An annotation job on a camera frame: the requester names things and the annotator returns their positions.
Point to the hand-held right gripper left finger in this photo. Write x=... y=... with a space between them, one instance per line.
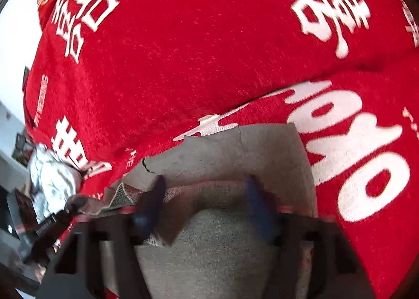
x=152 y=207

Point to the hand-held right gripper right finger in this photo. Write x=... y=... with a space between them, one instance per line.
x=260 y=210

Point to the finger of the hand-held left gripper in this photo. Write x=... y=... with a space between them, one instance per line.
x=74 y=205

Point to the grey knit sweater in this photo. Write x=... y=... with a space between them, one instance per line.
x=229 y=253

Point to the white floral crumpled cloth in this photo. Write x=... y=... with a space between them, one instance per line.
x=54 y=174

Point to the red printed sofa cover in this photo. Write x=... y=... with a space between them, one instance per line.
x=196 y=56

